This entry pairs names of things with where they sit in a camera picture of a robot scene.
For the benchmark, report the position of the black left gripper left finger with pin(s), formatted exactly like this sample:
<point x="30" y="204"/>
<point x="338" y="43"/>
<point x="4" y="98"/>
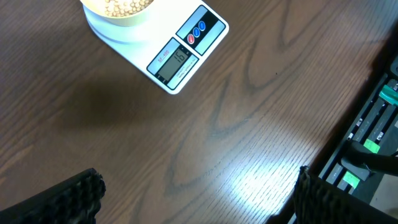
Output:
<point x="75" y="200"/>

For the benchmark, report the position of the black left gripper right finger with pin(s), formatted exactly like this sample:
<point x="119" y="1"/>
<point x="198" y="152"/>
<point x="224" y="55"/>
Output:
<point x="318" y="202"/>

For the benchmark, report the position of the white digital kitchen scale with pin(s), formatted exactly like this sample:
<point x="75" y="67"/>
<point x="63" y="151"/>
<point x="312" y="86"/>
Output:
<point x="170" y="45"/>

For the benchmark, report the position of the yellow plastic bowl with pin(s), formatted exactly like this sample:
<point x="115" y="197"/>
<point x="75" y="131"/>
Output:
<point x="97" y="6"/>

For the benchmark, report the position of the soybeans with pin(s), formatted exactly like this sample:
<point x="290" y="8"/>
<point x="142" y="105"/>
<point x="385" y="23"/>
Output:
<point x="124" y="8"/>

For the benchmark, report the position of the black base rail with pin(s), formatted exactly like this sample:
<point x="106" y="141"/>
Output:
<point x="374" y="130"/>

